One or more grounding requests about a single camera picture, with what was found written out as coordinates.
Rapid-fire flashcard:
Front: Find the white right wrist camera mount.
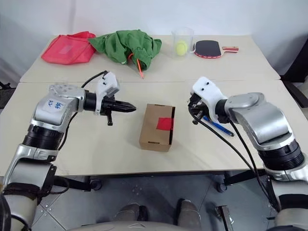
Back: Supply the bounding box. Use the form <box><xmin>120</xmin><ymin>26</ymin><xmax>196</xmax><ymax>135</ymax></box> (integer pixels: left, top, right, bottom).
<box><xmin>190</xmin><ymin>77</ymin><xmax>229</xmax><ymax>121</ymax></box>

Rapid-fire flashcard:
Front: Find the black table frame strut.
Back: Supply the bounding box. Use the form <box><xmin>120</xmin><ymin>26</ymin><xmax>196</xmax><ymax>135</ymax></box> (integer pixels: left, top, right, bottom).
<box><xmin>223</xmin><ymin>168</ymin><xmax>266</xmax><ymax>186</ymax></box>
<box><xmin>51</xmin><ymin>175</ymin><xmax>102</xmax><ymax>193</ymax></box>

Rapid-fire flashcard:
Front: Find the black office chair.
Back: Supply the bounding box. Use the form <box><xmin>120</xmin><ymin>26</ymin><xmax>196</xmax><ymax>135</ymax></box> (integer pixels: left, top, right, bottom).
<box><xmin>280</xmin><ymin>36</ymin><xmax>308</xmax><ymax>109</ymax></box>

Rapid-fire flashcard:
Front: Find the clear plastic measuring cup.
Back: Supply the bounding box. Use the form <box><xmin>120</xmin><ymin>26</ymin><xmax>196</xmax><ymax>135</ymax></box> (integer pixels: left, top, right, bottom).
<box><xmin>171</xmin><ymin>27</ymin><xmax>195</xmax><ymax>58</ymax></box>

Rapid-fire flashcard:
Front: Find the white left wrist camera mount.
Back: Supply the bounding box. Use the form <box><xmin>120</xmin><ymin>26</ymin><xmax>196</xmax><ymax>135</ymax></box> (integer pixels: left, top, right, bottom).
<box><xmin>94</xmin><ymin>71</ymin><xmax>120</xmax><ymax>116</ymax></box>

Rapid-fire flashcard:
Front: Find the black table tennis paddle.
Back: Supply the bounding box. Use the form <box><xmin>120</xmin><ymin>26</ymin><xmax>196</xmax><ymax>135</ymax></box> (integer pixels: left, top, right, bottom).
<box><xmin>192</xmin><ymin>39</ymin><xmax>240</xmax><ymax>60</ymax></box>

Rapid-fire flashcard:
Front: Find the brown cardboard box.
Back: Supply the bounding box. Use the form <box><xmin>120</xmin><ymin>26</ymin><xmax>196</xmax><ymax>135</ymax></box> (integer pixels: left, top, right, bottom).
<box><xmin>139</xmin><ymin>103</ymin><xmax>176</xmax><ymax>153</ymax></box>

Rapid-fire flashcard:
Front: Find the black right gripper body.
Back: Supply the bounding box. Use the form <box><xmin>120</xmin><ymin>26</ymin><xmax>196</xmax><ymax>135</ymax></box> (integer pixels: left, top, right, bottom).
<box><xmin>187</xmin><ymin>93</ymin><xmax>210</xmax><ymax>125</ymax></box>

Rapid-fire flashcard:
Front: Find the green crumpled garment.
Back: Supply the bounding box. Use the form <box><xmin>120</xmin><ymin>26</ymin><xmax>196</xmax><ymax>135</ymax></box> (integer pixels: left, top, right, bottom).
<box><xmin>88</xmin><ymin>29</ymin><xmax>162</xmax><ymax>71</ymax></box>

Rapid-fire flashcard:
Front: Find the yellow tennis ball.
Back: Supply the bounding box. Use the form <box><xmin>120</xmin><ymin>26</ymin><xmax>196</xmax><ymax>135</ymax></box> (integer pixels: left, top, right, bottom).
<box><xmin>176</xmin><ymin>40</ymin><xmax>189</xmax><ymax>55</ymax></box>

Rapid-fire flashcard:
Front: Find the blue pen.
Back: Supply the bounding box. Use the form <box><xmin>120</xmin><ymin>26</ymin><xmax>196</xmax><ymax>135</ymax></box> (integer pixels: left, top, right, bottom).
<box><xmin>203</xmin><ymin>115</ymin><xmax>235</xmax><ymax>137</ymax></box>

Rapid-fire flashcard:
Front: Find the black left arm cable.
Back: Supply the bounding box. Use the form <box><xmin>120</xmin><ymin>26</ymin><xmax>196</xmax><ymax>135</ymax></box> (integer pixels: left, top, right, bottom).
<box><xmin>81</xmin><ymin>70</ymin><xmax>109</xmax><ymax>89</ymax></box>

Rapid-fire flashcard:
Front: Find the orange drawstring cord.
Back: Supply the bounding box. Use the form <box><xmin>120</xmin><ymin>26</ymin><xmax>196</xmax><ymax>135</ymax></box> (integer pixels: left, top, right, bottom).
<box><xmin>127</xmin><ymin>53</ymin><xmax>146</xmax><ymax>80</ymax></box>

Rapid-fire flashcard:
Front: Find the dark rounded shape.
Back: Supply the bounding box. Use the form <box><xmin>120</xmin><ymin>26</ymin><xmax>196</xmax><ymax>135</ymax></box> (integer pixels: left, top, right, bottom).
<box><xmin>114</xmin><ymin>203</ymin><xmax>149</xmax><ymax>222</ymax></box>
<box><xmin>176</xmin><ymin>198</ymin><xmax>202</xmax><ymax>226</ymax></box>

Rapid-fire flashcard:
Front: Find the red tape square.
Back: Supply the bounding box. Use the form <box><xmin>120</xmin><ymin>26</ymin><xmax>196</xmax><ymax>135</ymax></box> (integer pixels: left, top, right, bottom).
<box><xmin>155</xmin><ymin>117</ymin><xmax>174</xmax><ymax>132</ymax></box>

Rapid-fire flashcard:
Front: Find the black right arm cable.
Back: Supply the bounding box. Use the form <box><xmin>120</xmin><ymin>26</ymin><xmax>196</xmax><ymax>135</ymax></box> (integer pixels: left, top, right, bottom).
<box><xmin>192</xmin><ymin>113</ymin><xmax>283</xmax><ymax>214</ymax></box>

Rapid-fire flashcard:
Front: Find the brown metal bracket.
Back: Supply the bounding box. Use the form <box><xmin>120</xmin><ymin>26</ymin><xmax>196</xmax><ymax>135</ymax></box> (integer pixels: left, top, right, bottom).
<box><xmin>215</xmin><ymin>205</ymin><xmax>236</xmax><ymax>231</ymax></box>

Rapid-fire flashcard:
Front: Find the red fabric bag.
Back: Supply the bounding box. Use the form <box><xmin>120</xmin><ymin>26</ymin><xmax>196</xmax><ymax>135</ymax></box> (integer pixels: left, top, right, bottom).
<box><xmin>40</xmin><ymin>31</ymin><xmax>97</xmax><ymax>65</ymax></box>

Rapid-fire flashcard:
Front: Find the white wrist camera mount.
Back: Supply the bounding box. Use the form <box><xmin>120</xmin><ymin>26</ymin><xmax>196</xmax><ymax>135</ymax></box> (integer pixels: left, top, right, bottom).
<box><xmin>94</xmin><ymin>71</ymin><xmax>120</xmax><ymax>116</ymax></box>
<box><xmin>190</xmin><ymin>77</ymin><xmax>229</xmax><ymax>121</ymax></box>

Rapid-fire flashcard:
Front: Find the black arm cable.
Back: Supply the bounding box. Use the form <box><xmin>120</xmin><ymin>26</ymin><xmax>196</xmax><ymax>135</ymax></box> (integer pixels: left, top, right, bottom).
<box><xmin>192</xmin><ymin>113</ymin><xmax>283</xmax><ymax>214</ymax></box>
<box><xmin>81</xmin><ymin>70</ymin><xmax>109</xmax><ymax>89</ymax></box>

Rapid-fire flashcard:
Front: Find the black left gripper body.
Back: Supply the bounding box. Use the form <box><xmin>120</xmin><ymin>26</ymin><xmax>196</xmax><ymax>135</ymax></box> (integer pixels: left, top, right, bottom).
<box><xmin>101</xmin><ymin>97</ymin><xmax>121</xmax><ymax>127</ymax></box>

